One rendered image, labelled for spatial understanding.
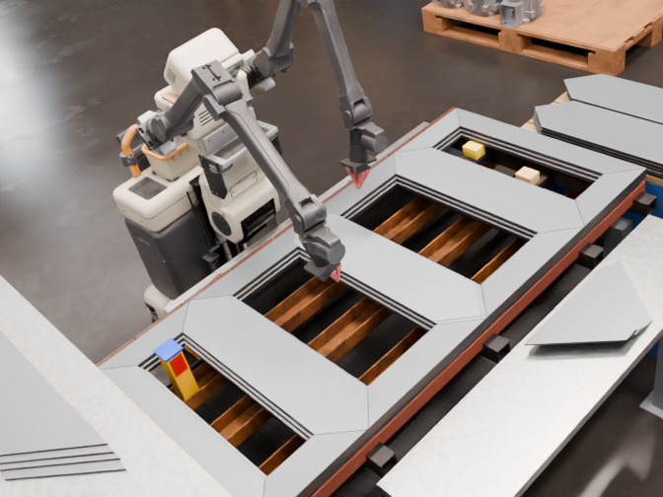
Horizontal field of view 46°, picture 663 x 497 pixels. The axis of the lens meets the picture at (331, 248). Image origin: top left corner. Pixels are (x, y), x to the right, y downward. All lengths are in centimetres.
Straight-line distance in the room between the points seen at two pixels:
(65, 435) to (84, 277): 234
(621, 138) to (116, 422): 177
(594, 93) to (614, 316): 104
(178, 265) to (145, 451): 140
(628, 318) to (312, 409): 85
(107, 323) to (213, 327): 159
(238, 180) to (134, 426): 118
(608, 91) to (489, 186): 66
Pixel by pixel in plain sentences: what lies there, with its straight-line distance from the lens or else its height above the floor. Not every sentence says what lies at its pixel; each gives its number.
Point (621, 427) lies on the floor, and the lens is 292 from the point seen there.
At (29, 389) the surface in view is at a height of 107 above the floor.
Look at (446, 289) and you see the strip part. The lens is 215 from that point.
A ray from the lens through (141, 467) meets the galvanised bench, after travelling 171.
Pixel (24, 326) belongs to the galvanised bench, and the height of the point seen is 105.
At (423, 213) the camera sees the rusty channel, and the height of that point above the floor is 72.
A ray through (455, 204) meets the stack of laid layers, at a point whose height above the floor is 83.
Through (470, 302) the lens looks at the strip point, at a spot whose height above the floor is 85.
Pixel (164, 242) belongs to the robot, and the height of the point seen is 65.
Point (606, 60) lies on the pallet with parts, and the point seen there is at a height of 10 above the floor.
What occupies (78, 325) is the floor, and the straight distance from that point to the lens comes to 383.
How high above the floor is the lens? 232
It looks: 39 degrees down
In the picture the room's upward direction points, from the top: 14 degrees counter-clockwise
